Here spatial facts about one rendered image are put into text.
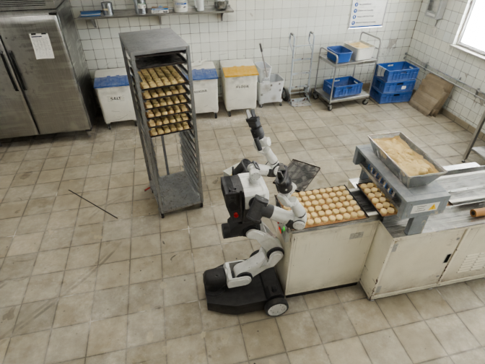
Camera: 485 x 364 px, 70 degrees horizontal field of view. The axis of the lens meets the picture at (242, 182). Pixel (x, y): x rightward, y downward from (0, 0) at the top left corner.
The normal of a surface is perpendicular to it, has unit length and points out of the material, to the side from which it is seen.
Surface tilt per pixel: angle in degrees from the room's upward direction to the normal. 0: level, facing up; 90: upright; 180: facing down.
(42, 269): 0
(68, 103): 90
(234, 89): 92
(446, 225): 0
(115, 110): 92
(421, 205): 90
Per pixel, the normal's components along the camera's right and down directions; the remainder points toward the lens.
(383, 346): 0.00, -0.79
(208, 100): 0.23, 0.62
